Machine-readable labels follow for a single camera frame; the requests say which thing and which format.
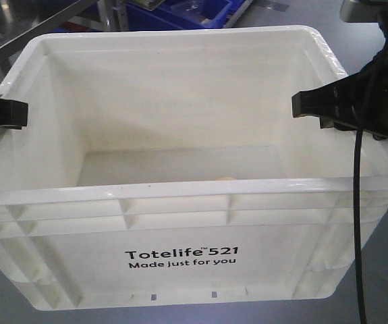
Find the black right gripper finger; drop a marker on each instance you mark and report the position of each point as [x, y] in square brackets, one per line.
[338, 99]
[339, 124]

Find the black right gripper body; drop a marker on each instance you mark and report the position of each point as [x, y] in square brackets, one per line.
[372, 86]

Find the yellow toy burger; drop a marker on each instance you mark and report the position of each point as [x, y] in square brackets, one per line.
[226, 178]

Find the white plastic tote box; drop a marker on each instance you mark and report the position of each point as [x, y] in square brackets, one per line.
[109, 198]

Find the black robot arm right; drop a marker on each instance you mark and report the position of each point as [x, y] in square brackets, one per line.
[341, 103]

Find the blue plastic bin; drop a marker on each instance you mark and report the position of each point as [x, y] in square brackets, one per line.
[179, 15]

